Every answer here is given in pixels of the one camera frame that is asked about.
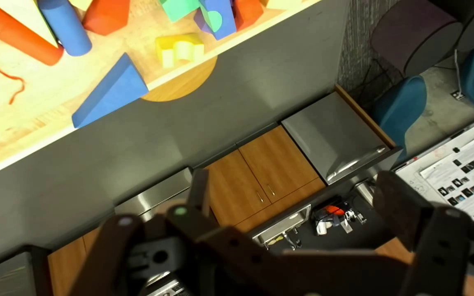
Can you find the stainless steel dishwasher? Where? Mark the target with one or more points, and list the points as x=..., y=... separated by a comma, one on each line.
x=337, y=137

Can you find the stainless steel oven range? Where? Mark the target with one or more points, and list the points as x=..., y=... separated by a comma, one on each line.
x=156, y=194

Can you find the dish rack with dishes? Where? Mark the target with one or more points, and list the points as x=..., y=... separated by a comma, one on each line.
x=335, y=216

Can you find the wooden two door base cabinet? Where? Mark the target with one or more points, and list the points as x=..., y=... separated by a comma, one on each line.
x=263, y=170

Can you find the stainless steel refrigerator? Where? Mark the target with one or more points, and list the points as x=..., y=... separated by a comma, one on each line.
x=6, y=273

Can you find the dark kitchen countertop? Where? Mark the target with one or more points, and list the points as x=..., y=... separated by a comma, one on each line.
x=357, y=244

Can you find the steel kitchen sink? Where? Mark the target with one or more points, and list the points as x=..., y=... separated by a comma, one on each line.
x=275, y=231

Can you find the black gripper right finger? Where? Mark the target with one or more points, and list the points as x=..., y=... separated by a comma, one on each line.
x=451, y=252

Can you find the white whiteboard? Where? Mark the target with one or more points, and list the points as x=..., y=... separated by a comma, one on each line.
x=411, y=173

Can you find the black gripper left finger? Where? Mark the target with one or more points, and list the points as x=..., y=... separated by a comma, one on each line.
x=138, y=257

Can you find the yellow round wooden block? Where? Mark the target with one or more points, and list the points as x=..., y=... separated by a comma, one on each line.
x=179, y=84

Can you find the yellow foam block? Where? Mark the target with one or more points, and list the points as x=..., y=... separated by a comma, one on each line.
x=179, y=50

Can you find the small red foam block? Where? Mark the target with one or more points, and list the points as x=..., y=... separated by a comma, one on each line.
x=247, y=12

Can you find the narrow wooden base cabinet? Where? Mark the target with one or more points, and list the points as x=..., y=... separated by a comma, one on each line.
x=64, y=264

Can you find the white printed poster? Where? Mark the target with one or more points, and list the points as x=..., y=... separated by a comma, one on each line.
x=472, y=170

